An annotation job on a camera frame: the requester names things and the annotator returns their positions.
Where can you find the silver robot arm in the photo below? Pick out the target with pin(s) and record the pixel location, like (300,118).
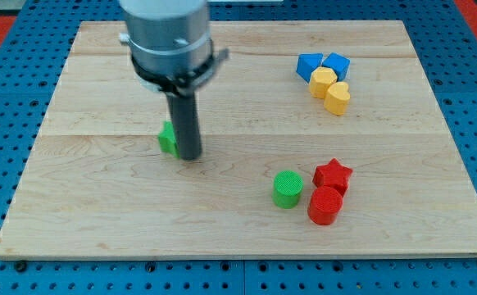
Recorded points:
(170,43)

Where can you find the wooden board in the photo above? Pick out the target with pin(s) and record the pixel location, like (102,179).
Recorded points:
(97,187)

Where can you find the green cylinder block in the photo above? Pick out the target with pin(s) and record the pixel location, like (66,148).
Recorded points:
(287,189)

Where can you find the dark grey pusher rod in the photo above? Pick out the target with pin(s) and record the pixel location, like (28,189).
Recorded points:
(184,116)

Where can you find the green star block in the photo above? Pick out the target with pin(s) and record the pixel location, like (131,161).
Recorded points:
(167,139)

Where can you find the red star block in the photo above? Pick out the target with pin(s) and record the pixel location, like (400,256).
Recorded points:
(333,174)

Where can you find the red cylinder block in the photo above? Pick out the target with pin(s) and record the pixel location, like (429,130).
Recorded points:
(325,204)

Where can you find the yellow heart block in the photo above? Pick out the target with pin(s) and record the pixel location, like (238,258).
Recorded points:
(337,98)

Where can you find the yellow hexagon block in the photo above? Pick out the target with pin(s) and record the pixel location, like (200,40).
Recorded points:
(321,79)

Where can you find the blue triangular block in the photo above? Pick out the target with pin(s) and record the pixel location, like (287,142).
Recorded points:
(307,63)

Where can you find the blue cube block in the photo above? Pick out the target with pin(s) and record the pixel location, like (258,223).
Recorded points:
(338,63)

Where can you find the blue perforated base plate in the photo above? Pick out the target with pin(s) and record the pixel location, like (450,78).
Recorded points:
(32,57)

